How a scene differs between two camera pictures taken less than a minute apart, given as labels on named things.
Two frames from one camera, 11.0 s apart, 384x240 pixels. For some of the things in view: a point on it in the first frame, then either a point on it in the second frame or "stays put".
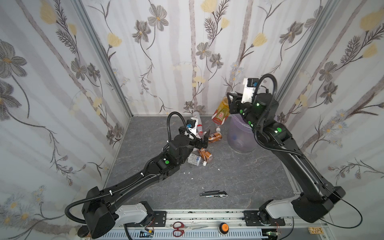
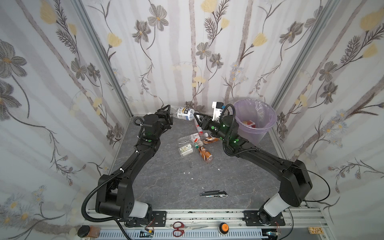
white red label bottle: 199,124 stays put
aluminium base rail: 224,224 stays put
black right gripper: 233,103 → 203,120
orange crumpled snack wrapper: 215,137 stays put
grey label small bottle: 196,160 → 185,113
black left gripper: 202,141 → 165,117
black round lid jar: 83,231 stays put
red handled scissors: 179,231 stays put
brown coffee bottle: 205,155 stays put
